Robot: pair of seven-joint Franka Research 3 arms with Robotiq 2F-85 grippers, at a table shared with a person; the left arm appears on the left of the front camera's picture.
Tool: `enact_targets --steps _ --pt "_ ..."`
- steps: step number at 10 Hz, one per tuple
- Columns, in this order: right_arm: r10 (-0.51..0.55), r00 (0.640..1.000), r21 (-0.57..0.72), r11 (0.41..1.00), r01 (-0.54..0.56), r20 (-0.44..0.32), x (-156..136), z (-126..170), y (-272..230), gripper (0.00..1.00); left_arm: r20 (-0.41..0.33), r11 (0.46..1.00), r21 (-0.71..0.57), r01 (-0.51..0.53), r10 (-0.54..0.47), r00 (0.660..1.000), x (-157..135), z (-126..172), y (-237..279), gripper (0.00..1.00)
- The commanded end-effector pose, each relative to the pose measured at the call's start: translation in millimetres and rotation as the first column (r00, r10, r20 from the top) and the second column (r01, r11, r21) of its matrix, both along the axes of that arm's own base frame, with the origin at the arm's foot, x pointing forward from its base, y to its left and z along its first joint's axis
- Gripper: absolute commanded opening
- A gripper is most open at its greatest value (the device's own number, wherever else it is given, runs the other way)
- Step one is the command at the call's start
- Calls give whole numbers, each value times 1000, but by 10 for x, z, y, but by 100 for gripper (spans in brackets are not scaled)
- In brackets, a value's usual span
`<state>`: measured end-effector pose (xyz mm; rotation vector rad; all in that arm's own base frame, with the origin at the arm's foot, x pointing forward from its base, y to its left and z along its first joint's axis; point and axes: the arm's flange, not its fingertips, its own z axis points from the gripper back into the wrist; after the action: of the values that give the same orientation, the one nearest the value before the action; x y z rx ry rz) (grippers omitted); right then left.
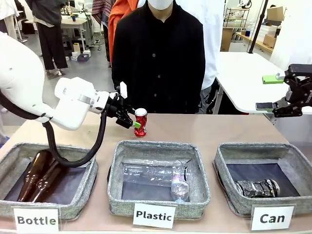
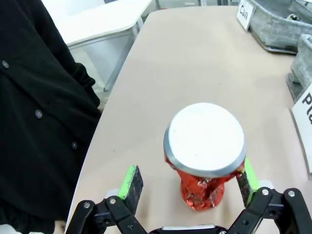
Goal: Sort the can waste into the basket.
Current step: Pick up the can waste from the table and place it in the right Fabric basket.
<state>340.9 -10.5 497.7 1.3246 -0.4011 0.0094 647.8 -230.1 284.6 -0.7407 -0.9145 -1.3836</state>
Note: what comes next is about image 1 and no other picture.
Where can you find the wooden workbench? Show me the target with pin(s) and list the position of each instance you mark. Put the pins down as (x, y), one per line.
(256, 42)

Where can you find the grey basket labelled Plastic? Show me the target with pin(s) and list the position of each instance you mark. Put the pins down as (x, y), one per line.
(156, 151)

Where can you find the white Can label sign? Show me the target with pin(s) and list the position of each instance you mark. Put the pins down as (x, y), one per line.
(272, 218)

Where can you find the person in white shirt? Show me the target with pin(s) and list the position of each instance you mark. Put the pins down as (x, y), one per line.
(8, 17)

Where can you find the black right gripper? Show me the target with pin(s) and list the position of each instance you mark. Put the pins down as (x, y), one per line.
(302, 93)

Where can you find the small brown paper bag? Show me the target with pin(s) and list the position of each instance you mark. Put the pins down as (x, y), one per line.
(76, 48)

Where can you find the black stand pole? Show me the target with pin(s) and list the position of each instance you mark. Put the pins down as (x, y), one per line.
(257, 26)

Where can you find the person in grey top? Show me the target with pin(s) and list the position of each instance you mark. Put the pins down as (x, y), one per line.
(52, 36)

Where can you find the brown glass bottle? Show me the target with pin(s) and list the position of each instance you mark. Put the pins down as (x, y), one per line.
(47, 180)
(36, 168)

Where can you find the large white table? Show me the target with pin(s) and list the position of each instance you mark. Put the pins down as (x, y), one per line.
(243, 73)

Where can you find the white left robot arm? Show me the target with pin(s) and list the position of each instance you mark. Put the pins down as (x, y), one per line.
(29, 92)

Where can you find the white face mask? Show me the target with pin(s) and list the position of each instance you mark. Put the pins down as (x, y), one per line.
(161, 3)

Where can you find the person in orange jacket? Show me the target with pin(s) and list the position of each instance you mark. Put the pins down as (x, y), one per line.
(117, 17)

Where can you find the grey basket labelled Can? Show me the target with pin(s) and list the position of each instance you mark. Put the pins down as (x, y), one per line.
(253, 152)

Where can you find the blue bowl on floor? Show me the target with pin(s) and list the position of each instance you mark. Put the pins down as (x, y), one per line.
(83, 57)

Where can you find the cardboard box on shelf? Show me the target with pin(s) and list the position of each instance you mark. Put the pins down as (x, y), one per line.
(275, 13)

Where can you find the small blue-capped plastic bottle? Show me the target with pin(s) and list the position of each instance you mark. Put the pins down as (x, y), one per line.
(180, 191)

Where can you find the large clear plastic bottle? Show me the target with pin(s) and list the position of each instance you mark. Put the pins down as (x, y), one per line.
(151, 170)

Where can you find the white background work table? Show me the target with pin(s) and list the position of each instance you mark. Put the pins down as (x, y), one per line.
(73, 23)

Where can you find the red crushed can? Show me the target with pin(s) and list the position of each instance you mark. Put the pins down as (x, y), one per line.
(141, 126)

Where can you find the white Plastic label sign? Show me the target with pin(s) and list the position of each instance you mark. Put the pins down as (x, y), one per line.
(154, 215)

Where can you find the person in black shirt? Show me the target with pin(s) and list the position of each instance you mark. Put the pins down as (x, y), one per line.
(158, 61)

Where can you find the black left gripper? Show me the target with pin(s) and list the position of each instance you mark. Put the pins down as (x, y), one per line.
(114, 106)

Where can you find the grey basket labelled Bottle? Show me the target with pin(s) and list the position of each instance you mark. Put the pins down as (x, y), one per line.
(80, 195)

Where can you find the large cardboard box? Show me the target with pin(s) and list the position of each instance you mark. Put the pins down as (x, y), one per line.
(226, 40)

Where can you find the white Bottle label sign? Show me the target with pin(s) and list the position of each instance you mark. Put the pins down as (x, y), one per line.
(36, 220)

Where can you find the person in white coat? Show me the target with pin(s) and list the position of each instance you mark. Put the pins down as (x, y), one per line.
(212, 36)

